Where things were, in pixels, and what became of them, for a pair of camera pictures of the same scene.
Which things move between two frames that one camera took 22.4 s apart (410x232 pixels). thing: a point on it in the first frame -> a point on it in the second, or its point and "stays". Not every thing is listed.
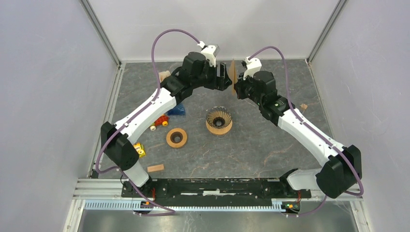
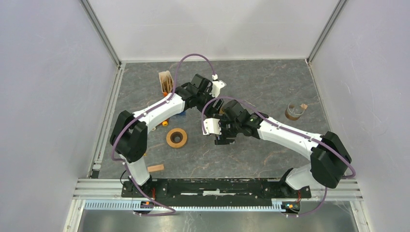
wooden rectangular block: [156, 167] stays
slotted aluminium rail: [138, 205] stays
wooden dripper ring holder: [176, 137] stays
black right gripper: [239, 87] -> [221, 139]
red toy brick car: [162, 120] stays
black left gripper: [219, 82] -> [209, 110]
